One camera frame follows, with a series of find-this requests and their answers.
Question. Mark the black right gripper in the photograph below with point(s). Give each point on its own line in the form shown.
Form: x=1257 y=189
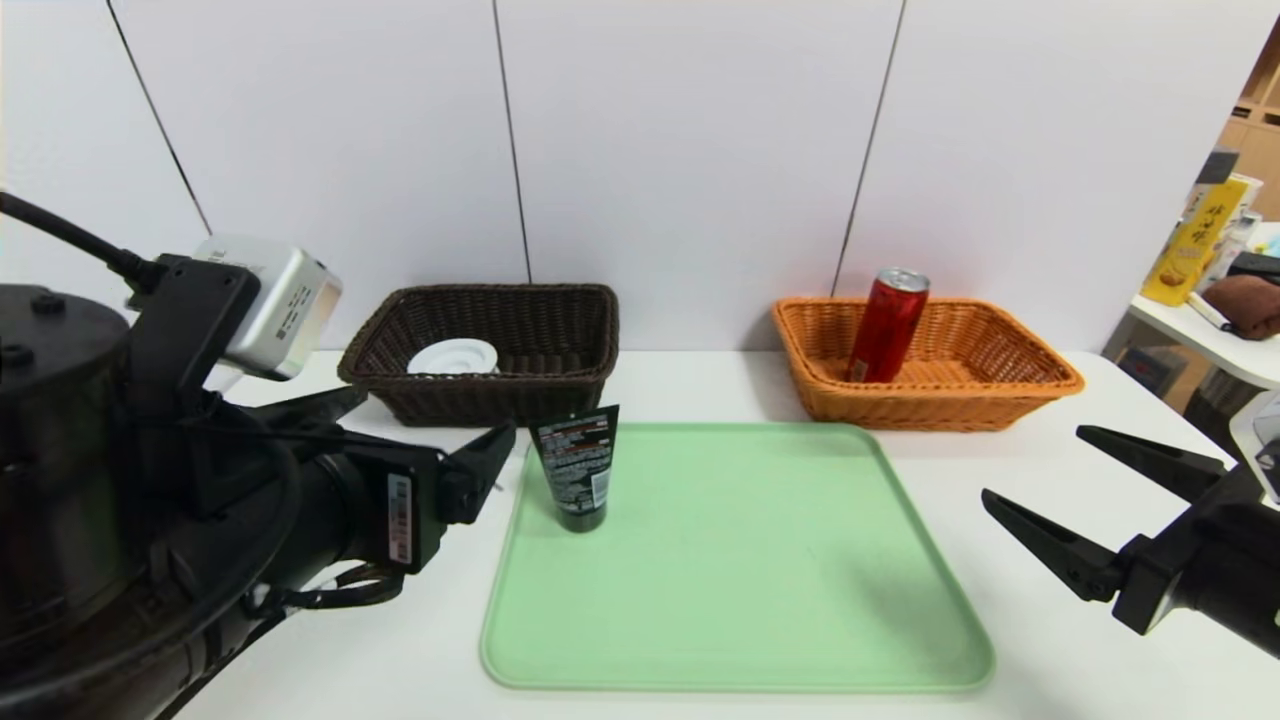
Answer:
x=1150 y=580

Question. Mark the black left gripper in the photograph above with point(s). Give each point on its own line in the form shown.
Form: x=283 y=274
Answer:
x=408 y=512

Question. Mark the white round container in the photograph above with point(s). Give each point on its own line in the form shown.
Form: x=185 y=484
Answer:
x=455 y=357

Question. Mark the black cosmetic tube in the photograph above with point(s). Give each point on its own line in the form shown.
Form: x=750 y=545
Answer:
x=575 y=470

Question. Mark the red drink can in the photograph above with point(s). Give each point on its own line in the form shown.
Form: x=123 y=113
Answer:
x=885 y=330

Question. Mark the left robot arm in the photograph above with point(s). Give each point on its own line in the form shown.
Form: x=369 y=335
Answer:
x=80 y=520

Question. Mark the dark brown wicker basket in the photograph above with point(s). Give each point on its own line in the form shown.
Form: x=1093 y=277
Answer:
x=560 y=380

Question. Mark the orange wicker basket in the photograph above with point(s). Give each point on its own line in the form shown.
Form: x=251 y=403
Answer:
x=950 y=400

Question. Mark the dark box under table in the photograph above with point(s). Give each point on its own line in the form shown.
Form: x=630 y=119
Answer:
x=1145 y=368

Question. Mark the white side table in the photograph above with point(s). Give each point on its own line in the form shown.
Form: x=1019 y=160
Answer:
x=1240 y=360

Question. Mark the white black marker pen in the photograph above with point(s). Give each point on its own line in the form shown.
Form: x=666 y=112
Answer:
x=1208 y=310

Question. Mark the brown folded cloth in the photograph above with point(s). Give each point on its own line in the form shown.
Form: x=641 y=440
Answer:
x=1250 y=300

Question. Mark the yellow snack box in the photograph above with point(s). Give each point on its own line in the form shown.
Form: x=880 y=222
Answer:
x=1190 y=250

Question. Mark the black flat device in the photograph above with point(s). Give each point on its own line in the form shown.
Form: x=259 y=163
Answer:
x=1258 y=265

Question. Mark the white printed box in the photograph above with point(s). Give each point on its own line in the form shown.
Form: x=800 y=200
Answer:
x=1242 y=225

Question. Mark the grey black carton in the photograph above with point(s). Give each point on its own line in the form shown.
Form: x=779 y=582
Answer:
x=1215 y=165

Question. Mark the light green plastic tray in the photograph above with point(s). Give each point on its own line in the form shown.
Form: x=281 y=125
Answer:
x=750 y=580

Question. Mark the wooden shelf unit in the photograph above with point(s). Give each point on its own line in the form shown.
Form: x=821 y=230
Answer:
x=1262 y=150

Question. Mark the dark table pedestal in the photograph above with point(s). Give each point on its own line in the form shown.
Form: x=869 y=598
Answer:
x=1225 y=405

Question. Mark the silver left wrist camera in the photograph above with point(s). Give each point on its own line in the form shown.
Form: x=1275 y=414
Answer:
x=285 y=305

